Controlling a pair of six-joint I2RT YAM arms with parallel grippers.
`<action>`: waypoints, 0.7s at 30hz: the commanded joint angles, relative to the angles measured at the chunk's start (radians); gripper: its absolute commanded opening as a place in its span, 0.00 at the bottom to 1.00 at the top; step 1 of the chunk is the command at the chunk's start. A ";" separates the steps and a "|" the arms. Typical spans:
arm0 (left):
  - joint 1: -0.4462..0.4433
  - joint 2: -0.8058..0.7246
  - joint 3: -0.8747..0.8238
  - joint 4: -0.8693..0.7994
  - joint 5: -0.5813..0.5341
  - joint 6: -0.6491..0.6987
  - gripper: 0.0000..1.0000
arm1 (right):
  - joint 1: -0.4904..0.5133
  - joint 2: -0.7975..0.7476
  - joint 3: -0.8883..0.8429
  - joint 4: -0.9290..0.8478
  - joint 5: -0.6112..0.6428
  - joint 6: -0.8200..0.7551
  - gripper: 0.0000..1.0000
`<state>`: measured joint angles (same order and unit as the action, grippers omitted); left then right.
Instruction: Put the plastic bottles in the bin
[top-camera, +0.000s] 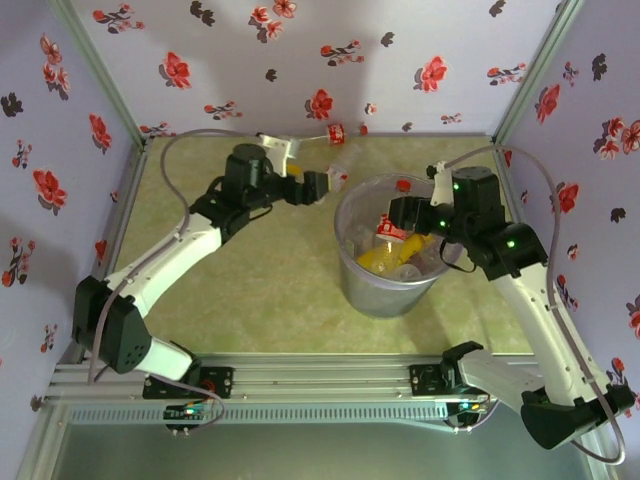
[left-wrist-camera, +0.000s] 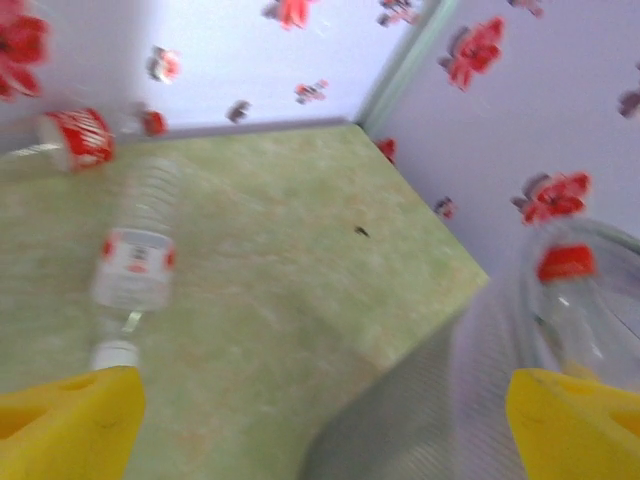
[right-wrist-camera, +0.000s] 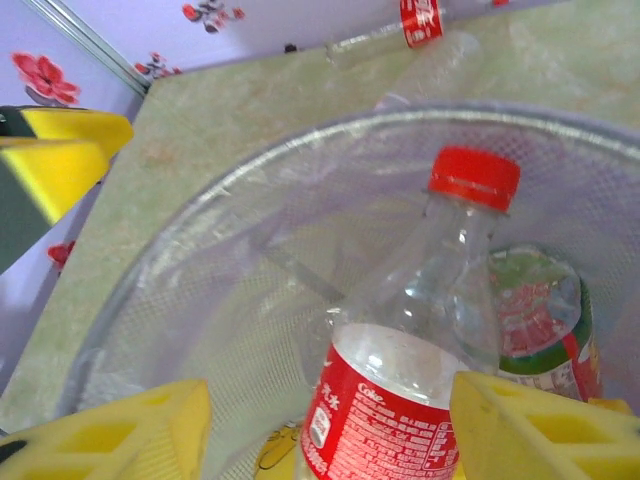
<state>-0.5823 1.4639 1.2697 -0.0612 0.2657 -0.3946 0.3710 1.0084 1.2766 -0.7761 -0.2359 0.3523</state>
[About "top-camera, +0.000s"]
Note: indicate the clear bottle red label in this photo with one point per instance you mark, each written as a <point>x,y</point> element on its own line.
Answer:
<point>336,134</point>
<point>390,231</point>

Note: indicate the yellow plastic bottle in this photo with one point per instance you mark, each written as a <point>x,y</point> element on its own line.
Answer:
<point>372,260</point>

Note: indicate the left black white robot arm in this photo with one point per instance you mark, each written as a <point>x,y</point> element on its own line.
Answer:
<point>165,260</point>

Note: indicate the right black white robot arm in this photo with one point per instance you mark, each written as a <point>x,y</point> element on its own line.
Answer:
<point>540,320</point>

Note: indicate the clear purple bin liner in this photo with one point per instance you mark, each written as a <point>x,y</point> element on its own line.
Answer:
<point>350,200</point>

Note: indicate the grey plastic bin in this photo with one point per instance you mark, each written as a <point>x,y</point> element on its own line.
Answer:
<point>385,300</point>

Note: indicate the green circuit board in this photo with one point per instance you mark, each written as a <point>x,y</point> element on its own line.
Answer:
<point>467,407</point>
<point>187,411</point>

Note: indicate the grey metal panel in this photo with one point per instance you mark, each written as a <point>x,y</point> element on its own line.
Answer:
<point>320,455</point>

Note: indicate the aluminium table side rail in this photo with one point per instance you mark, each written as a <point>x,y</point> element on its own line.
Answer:
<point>505,175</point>
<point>125,205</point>

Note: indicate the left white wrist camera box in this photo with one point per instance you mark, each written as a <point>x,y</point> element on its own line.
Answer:
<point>280,147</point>

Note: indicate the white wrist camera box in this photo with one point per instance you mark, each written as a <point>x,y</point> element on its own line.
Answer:
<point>280,147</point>
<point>440,182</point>

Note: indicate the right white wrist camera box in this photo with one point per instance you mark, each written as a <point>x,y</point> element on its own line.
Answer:
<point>440,182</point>

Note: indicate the aluminium frame post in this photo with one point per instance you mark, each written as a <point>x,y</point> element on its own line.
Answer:
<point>102,75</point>
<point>537,75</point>

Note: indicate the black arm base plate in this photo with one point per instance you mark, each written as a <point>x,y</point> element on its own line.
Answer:
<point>425,380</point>
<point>220,382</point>

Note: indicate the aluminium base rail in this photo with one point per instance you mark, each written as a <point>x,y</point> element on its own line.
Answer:
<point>320,380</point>

